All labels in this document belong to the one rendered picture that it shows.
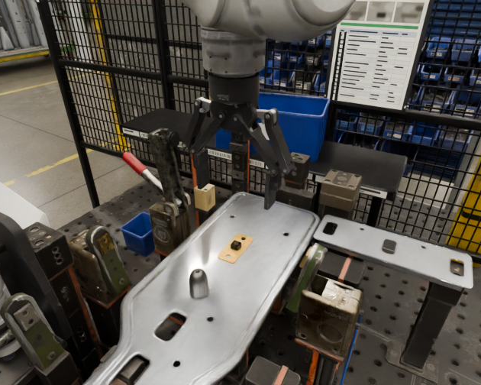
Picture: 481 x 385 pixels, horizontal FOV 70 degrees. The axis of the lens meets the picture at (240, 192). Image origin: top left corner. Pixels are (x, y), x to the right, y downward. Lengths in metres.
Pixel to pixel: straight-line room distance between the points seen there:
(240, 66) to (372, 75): 0.60
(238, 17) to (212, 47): 0.17
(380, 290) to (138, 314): 0.71
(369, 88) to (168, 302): 0.76
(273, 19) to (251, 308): 0.43
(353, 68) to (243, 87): 0.58
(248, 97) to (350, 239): 0.38
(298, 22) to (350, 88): 0.76
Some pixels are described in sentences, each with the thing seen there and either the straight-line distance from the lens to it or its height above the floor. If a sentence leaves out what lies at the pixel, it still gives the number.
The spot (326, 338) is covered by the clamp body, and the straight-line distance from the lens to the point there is 0.62.
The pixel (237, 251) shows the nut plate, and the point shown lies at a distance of 0.68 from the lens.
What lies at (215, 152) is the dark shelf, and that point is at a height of 1.02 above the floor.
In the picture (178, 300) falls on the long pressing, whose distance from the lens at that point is 0.60.
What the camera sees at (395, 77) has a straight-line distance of 1.02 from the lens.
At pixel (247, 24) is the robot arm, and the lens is 0.32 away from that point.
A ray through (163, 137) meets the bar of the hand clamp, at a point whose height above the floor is 1.21.
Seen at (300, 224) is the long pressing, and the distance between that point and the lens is 0.76.
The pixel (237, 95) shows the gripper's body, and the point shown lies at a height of 1.31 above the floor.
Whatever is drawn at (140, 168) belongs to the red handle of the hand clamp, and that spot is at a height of 1.13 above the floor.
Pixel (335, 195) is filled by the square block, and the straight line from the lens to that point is 0.81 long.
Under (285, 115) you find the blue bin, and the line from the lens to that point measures 0.92.
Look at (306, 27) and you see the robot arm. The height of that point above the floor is 1.42.
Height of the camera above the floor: 1.45
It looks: 32 degrees down
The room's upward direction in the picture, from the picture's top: straight up
